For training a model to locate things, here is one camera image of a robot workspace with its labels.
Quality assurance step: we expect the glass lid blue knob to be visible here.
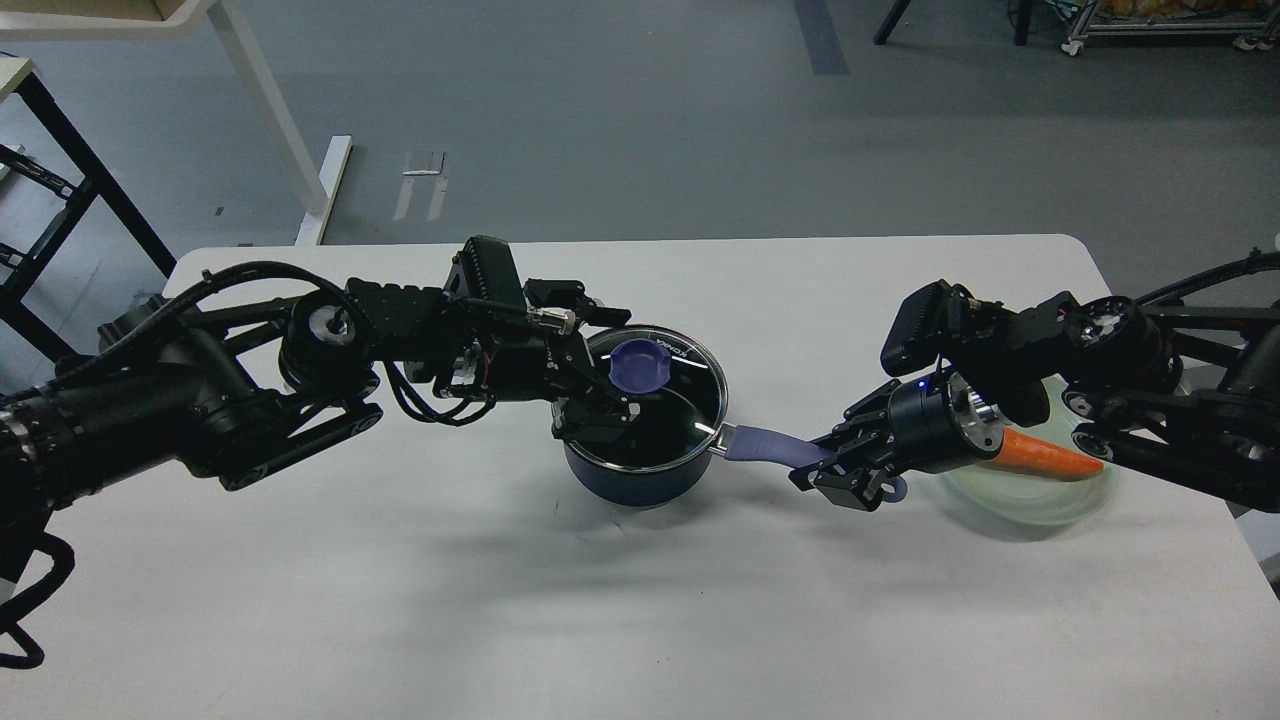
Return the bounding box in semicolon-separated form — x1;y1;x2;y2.
556;325;730;471

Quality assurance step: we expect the wheeled metal cart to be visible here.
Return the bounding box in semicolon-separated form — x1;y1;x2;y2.
1060;1;1277;56

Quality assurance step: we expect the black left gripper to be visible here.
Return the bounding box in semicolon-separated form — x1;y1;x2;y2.
436;236;641;445

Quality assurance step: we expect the black chair leg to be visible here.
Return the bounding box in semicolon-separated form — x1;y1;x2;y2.
873;0;913;46

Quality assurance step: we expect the black metal rack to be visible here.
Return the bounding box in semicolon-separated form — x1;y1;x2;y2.
1;56;177;361

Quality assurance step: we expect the white table leg frame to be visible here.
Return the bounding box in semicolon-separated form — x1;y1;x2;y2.
1;1;355;247

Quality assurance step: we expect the light green oval plate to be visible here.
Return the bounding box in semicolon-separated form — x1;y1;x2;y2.
941;375;1116;529

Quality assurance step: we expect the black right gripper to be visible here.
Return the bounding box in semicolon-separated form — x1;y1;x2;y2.
788;370;1004;512

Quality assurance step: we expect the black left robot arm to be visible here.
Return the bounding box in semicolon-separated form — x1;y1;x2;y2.
1;236;641;669

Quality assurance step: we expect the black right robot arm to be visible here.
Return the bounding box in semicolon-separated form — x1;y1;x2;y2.
788;250;1279;512

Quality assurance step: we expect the blue saucepan with handle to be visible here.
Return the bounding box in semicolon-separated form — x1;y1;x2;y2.
552;325;909;509

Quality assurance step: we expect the toy carrot with leaves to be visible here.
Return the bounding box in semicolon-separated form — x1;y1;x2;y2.
986;427;1105;482

